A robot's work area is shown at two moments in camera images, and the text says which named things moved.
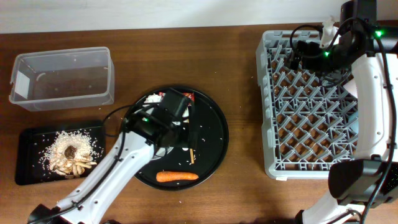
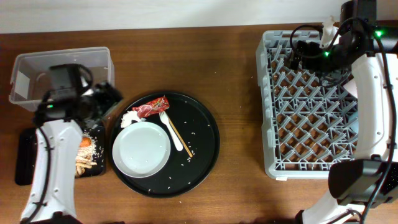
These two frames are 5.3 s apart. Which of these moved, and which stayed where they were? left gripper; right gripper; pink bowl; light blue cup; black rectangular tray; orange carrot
Moved: orange carrot; left gripper
Stayed: pink bowl; black rectangular tray; light blue cup; right gripper
